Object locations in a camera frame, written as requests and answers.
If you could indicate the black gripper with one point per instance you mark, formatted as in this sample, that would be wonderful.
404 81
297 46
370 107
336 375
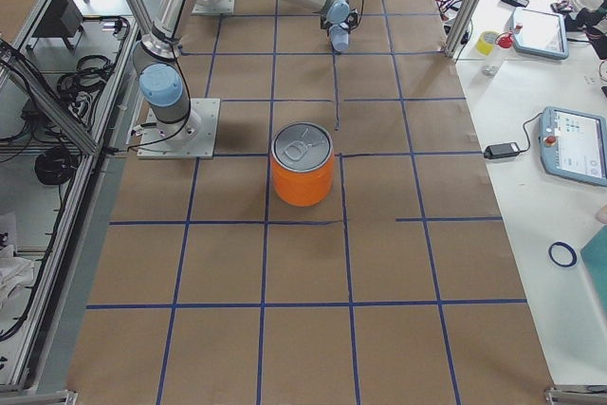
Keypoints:
323 22

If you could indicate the light blue cup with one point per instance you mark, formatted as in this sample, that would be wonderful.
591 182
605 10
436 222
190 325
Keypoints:
339 37

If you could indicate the yellow tape roll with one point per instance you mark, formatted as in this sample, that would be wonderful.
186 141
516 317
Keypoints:
486 42

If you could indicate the far teach pendant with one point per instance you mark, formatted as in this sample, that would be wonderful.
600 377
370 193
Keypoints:
539 33

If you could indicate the teach pendant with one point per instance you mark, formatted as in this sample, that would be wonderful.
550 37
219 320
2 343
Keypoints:
573 145
539 33

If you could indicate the black power adapter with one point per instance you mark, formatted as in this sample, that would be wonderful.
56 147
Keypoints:
501 150

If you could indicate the near teach pendant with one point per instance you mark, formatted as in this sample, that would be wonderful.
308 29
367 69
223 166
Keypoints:
573 145

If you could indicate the teal board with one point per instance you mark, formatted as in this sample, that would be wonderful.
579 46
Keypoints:
594 256

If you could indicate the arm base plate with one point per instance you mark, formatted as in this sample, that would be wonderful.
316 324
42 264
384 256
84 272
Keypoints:
196 139
218 8

